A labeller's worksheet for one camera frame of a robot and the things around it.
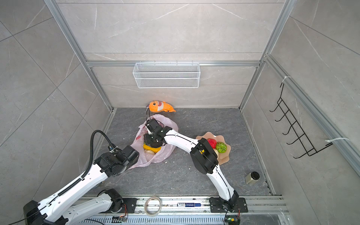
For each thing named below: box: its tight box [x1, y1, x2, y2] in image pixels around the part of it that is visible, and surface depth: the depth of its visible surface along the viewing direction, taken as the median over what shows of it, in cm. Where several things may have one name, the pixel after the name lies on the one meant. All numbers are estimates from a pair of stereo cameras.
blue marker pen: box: [177, 202, 202, 208], surface depth 74 cm
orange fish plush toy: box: [145, 100, 177, 113], surface depth 116 cm
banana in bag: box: [142, 143, 162, 153], surface depth 95 cm
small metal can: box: [245, 171, 261, 185], surface depth 77 cm
